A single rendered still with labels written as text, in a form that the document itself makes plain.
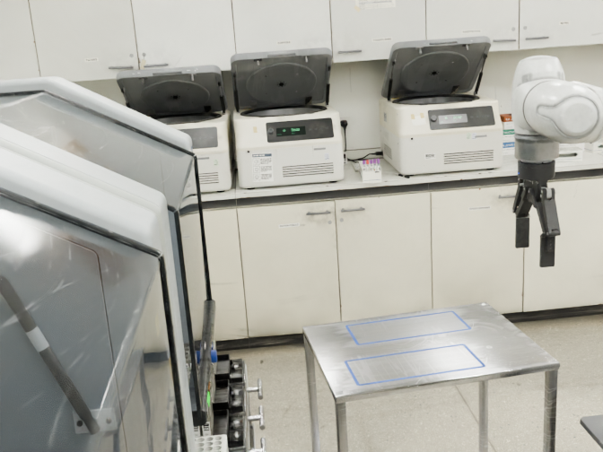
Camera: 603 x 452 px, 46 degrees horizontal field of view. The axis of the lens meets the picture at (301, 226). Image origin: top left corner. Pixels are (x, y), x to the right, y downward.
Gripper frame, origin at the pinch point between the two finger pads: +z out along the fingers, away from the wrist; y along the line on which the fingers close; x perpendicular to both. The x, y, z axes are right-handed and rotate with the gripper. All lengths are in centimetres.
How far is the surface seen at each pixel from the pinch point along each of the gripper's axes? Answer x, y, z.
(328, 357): 43, 36, 38
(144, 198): 78, -27, -25
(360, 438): 23, 123, 120
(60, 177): 88, -35, -31
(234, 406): 69, 15, 38
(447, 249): -42, 219, 72
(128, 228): 78, -43, -24
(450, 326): 5, 48, 38
